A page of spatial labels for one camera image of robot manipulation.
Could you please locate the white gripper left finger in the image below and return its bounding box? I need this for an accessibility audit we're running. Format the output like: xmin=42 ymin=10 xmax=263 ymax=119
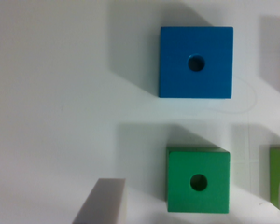
xmin=73 ymin=178 xmax=127 ymax=224

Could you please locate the light green rectangular block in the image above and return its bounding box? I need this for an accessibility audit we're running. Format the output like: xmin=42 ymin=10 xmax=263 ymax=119
xmin=270 ymin=147 xmax=280 ymax=207

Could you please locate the blue square block with hole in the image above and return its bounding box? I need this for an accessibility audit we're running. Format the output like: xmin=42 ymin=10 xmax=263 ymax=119
xmin=159 ymin=27 xmax=233 ymax=99

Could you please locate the dark green square block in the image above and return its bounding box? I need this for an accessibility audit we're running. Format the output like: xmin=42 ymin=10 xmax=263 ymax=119
xmin=166 ymin=147 xmax=231 ymax=214

